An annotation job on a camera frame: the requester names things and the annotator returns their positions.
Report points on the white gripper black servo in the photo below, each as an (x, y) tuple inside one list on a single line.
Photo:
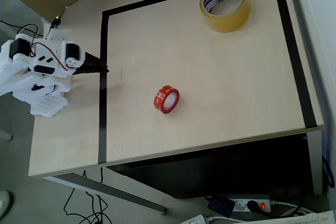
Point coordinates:
[(75, 61)]

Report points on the red tape roll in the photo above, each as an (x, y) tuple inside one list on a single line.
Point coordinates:
[(166, 99)]

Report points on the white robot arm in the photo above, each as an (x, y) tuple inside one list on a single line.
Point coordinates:
[(15, 77)]

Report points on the large yellow tape roll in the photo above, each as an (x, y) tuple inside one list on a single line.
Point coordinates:
[(228, 19)]

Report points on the grey desk foot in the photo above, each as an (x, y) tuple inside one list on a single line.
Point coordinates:
[(5, 135)]

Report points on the grey metal table leg beam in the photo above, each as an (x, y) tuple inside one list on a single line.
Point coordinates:
[(110, 190)]

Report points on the white box device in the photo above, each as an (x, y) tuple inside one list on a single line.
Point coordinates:
[(193, 220)]

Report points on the black power adapter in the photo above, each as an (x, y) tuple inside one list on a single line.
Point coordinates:
[(220, 205)]

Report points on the white power strip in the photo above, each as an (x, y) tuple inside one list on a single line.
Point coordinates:
[(242, 204)]

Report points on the black round plug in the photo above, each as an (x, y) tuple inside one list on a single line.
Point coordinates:
[(254, 205)]

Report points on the grey upright table leg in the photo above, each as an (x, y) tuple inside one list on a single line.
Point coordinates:
[(316, 163)]

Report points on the gripper camera with green light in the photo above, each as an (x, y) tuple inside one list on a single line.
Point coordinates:
[(58, 31)]

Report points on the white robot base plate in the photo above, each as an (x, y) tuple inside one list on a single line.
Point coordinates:
[(48, 106)]

